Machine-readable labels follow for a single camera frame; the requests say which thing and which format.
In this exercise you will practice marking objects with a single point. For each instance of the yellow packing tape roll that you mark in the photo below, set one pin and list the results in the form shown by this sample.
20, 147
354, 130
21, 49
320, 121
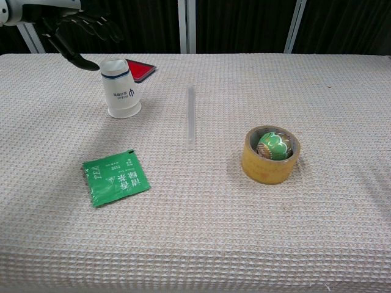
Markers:
268, 164

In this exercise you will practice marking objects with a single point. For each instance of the white paper cup with logo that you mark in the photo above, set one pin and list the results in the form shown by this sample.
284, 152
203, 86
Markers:
122, 97

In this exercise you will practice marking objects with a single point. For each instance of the beige woven tablecloth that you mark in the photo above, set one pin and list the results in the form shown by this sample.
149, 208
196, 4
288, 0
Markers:
195, 213

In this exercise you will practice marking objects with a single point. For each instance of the red ink pad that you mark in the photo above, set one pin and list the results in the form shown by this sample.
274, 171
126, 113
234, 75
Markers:
141, 70

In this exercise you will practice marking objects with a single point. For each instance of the clear plastic tube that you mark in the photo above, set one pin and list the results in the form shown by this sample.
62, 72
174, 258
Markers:
191, 117

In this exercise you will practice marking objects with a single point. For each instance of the green foil wrapped candy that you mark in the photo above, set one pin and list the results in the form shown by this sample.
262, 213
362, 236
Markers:
274, 146

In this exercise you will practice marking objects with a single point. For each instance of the green tea sachet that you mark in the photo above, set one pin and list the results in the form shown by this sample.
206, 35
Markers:
116, 178

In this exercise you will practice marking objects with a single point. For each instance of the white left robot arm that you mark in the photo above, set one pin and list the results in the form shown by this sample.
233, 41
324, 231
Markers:
18, 11

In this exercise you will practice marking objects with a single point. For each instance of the grey metal frame post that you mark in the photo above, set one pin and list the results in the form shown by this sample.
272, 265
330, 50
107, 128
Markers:
187, 26
30, 38
294, 26

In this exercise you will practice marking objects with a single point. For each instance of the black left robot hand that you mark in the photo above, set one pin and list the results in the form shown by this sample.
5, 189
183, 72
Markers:
80, 24

